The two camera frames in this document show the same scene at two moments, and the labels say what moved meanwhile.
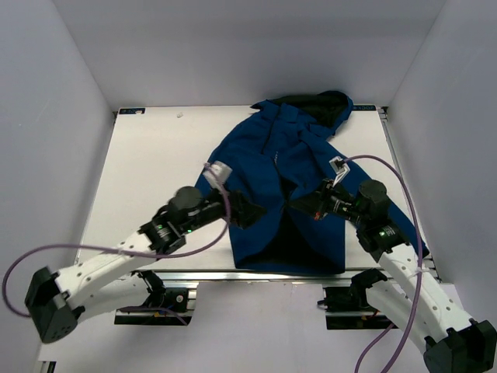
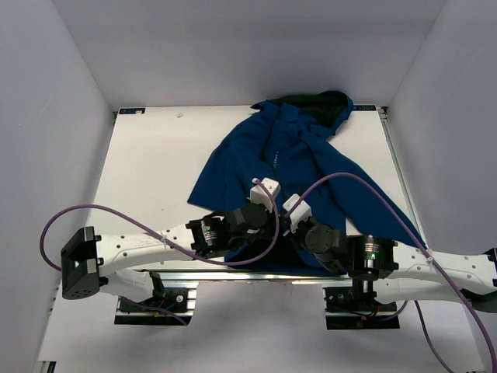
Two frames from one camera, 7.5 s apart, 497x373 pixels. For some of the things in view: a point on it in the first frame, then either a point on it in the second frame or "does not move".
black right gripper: (317, 204) → (297, 225)
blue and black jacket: (280, 151) does not move
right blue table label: (364, 108) does not move
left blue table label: (132, 111) does not move
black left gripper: (247, 214) → (269, 225)
